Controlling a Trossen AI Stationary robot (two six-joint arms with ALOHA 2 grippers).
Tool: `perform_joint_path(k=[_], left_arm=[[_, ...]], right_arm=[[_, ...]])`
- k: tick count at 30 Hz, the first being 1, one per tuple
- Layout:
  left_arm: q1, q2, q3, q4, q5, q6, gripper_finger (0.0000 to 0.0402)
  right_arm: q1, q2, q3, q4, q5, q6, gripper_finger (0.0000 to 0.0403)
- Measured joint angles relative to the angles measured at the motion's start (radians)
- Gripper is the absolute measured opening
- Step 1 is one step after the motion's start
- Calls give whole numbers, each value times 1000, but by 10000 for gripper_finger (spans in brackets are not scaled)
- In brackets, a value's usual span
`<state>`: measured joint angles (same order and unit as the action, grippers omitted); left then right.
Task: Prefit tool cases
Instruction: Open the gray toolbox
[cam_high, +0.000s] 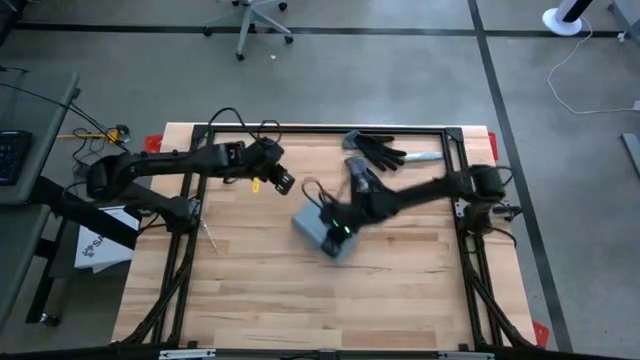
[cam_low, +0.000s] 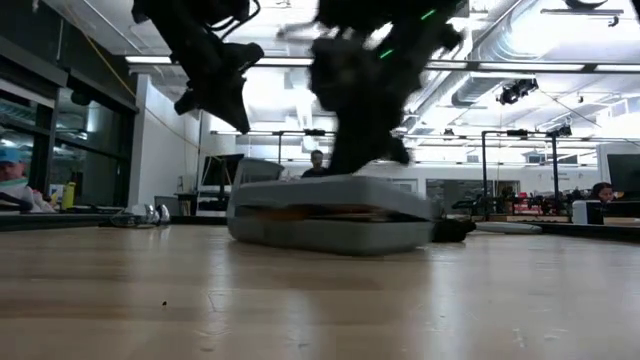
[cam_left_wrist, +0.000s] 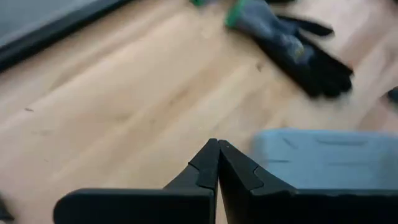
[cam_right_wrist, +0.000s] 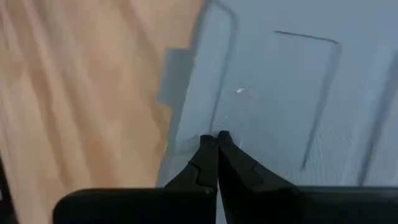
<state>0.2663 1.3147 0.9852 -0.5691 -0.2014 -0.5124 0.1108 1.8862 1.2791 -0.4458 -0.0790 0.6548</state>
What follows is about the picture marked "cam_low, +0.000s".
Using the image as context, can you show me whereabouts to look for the silver ventilation duct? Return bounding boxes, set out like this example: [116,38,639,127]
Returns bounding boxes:
[451,74,507,109]

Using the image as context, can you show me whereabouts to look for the black metal rig frame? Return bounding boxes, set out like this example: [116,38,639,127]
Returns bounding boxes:
[0,212,640,244]

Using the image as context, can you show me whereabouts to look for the person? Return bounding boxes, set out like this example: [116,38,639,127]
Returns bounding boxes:
[588,181,620,204]
[0,146,57,215]
[300,149,331,180]

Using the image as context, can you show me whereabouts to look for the green bottle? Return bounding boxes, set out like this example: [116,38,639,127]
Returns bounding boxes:
[61,180,77,211]

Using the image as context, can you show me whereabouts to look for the silver utility knife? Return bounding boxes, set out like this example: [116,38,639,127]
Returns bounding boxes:
[474,221,544,236]

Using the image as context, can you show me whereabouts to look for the black computer monitor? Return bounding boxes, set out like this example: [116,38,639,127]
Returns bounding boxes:
[201,153,246,188]
[606,153,640,194]

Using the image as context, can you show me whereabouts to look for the grey plastic tool case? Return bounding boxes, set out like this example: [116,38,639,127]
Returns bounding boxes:
[226,174,436,258]

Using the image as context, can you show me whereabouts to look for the ceiling light strip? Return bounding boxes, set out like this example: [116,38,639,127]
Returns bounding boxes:
[427,60,640,73]
[124,55,174,65]

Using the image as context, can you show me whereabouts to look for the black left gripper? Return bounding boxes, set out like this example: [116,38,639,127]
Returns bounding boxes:
[157,24,251,134]

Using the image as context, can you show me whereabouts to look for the white box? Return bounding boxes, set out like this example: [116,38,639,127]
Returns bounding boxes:
[571,199,607,226]

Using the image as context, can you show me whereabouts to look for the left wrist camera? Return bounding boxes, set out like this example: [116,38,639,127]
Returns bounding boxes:
[224,42,265,74]

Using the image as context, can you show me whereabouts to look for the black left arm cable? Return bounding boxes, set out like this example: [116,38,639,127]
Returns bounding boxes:
[218,0,262,40]

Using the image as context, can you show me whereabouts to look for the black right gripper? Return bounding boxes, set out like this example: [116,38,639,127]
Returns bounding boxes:
[309,37,426,175]

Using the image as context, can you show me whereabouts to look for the black ceiling spotlights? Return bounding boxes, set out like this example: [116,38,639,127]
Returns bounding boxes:
[495,77,541,107]

